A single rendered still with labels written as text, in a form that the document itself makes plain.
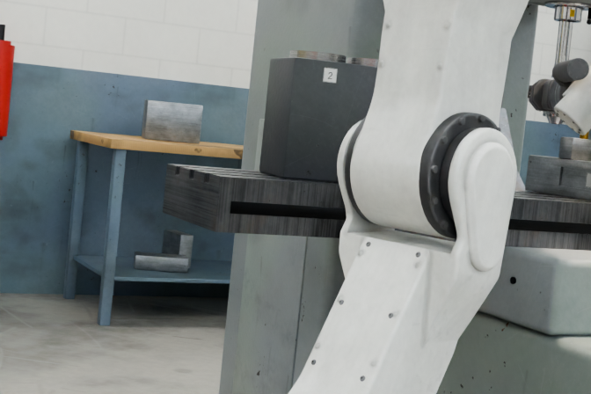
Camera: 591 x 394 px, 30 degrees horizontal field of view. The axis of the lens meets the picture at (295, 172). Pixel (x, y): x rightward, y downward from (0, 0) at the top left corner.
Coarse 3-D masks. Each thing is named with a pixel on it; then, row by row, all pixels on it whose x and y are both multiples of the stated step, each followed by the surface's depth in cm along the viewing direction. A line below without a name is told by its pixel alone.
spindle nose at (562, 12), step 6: (558, 6) 195; (564, 6) 194; (570, 6) 194; (576, 6) 194; (558, 12) 195; (564, 12) 194; (576, 12) 194; (558, 18) 195; (564, 18) 194; (570, 18) 194; (576, 18) 194
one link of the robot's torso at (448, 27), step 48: (384, 0) 128; (432, 0) 123; (480, 0) 121; (528, 0) 125; (384, 48) 127; (432, 48) 122; (480, 48) 124; (384, 96) 126; (432, 96) 121; (480, 96) 125; (384, 144) 123; (432, 144) 119; (384, 192) 123; (432, 192) 118
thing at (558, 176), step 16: (560, 144) 205; (576, 144) 203; (544, 160) 208; (560, 160) 205; (576, 160) 201; (528, 176) 212; (544, 176) 208; (560, 176) 205; (576, 176) 201; (544, 192) 208; (560, 192) 204; (576, 192) 200
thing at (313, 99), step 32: (288, 64) 171; (320, 64) 170; (352, 64) 172; (288, 96) 170; (320, 96) 170; (352, 96) 172; (288, 128) 169; (320, 128) 171; (288, 160) 169; (320, 160) 171
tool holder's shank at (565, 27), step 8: (560, 24) 196; (568, 24) 196; (560, 32) 196; (568, 32) 196; (560, 40) 196; (568, 40) 196; (560, 48) 196; (568, 48) 196; (560, 56) 196; (568, 56) 196
